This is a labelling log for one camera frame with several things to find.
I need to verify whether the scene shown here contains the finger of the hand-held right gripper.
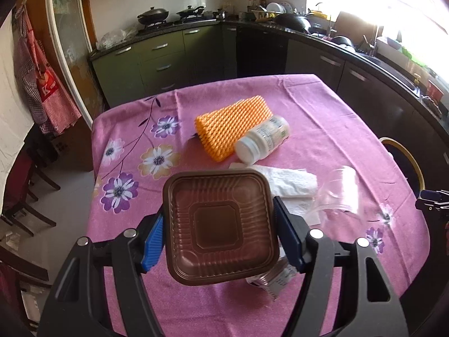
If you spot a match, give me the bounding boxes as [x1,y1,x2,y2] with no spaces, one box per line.
[415,189,449,233]

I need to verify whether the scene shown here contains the brown plastic tray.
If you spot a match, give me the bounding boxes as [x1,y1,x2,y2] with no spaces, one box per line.
[162,169,280,286]

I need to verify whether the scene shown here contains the red cup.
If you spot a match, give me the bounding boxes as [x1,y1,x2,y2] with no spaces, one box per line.
[426,79,445,99]

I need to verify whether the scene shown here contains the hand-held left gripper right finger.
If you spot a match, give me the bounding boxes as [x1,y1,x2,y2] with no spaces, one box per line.
[273,196,409,337]

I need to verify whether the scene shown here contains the black bin with yellow rim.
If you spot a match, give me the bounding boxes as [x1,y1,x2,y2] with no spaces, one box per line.
[379,137,426,199]

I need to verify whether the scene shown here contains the clear plastic bags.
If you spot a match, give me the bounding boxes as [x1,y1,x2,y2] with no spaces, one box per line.
[96,28,138,51]

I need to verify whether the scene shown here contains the steel faucet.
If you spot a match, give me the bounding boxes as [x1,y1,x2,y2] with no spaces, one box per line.
[362,24,382,56]

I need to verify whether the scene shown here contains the dark lower cabinets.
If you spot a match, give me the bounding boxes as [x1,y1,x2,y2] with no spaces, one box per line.
[221,24,449,197]

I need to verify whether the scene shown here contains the white paper sheet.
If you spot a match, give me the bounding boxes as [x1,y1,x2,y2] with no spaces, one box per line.
[229,162,322,226]

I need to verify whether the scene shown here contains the dark wooden chair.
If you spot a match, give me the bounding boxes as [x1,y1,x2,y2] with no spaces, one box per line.
[0,142,61,236]

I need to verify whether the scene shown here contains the large black wok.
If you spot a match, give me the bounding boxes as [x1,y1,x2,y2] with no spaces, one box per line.
[274,13,312,33]

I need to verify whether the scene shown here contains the pink floral tablecloth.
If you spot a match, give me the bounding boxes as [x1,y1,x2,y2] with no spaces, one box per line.
[89,74,431,337]

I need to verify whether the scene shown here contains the clear plastic cup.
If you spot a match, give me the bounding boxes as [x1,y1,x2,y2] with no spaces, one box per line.
[310,165,360,216]

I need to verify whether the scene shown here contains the red checked apron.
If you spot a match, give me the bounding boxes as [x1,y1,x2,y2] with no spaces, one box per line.
[14,4,83,136]

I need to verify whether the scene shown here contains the frosted glass sliding door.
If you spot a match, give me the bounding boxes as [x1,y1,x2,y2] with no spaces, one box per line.
[44,0,106,120]

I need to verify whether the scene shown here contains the steel sink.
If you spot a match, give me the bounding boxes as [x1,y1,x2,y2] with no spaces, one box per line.
[365,51,421,92]

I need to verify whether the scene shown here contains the orange foam net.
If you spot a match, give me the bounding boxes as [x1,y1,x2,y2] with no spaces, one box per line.
[194,95,275,163]

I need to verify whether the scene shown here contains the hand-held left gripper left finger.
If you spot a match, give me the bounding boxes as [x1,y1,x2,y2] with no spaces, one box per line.
[37,212,166,337]

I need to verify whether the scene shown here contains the gas stove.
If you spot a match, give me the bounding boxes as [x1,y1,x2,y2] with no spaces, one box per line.
[138,19,220,33]

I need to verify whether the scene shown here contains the small black lidded wok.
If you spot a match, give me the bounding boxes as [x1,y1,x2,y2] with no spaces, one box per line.
[176,5,205,20]

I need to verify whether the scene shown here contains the white paper towel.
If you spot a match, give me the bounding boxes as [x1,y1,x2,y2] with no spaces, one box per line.
[242,163,318,200]

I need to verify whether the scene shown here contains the dark scrubbing brush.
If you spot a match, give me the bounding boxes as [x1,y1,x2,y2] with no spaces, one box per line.
[422,95,443,117]

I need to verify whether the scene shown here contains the grey printed packet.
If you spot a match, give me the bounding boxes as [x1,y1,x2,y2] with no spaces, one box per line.
[246,257,299,301]

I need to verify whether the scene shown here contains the white hanging sheet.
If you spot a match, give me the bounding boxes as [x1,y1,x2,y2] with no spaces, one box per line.
[0,7,36,174]

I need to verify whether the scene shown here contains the dish rack with dishes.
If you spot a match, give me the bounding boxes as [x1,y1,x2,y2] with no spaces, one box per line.
[251,2,293,21]

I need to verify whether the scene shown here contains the green lower cabinets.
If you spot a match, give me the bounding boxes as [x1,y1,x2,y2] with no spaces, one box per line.
[89,23,239,109]

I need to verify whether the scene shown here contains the brown cutting board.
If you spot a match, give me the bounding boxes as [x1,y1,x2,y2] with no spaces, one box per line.
[335,10,378,43]

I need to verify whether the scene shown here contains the white pill bottle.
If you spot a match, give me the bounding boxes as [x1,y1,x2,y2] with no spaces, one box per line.
[234,115,290,165]

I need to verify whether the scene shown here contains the black pan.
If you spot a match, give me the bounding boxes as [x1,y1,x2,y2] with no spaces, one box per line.
[331,35,356,49]

